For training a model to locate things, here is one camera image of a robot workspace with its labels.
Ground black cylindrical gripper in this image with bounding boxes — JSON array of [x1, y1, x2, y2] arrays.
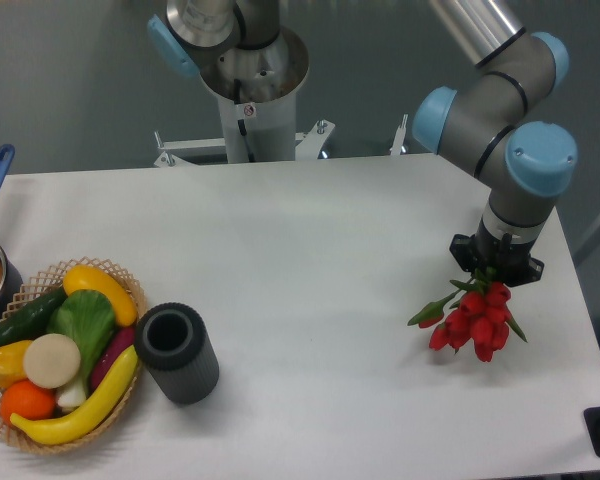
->
[[449, 220, 544, 287]]

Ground red tulip bouquet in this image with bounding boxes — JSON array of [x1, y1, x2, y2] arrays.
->
[[407, 267, 527, 363]]

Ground grey robot arm, blue caps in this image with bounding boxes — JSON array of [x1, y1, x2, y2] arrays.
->
[[147, 1, 578, 287]]

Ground dark grey ribbed vase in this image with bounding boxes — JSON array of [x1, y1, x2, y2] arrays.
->
[[134, 302, 220, 404]]

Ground purple sweet potato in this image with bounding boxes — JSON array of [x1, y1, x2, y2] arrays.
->
[[89, 327, 135, 392]]

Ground green bok choy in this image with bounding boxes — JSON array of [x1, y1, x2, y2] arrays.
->
[[46, 290, 115, 412]]

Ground yellow squash upper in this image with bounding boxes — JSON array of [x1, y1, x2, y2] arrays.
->
[[62, 265, 138, 327]]

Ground long yellow banana squash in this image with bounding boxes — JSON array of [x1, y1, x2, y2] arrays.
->
[[10, 346, 139, 446]]

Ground woven wicker basket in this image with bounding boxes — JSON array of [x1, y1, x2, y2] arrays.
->
[[0, 257, 148, 455]]

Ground beige round disc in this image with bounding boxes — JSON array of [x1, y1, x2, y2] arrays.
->
[[23, 334, 81, 389]]

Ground green cucumber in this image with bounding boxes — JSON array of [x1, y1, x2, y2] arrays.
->
[[0, 288, 67, 347]]

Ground orange fruit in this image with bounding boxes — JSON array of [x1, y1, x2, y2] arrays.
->
[[0, 380, 56, 424]]

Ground yellow bell pepper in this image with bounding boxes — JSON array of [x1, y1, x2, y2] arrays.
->
[[0, 340, 33, 389]]

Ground black cable on pedestal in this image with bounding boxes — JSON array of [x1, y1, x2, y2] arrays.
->
[[232, 78, 255, 163]]

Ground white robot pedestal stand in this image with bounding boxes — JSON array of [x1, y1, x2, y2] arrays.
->
[[147, 17, 335, 167]]

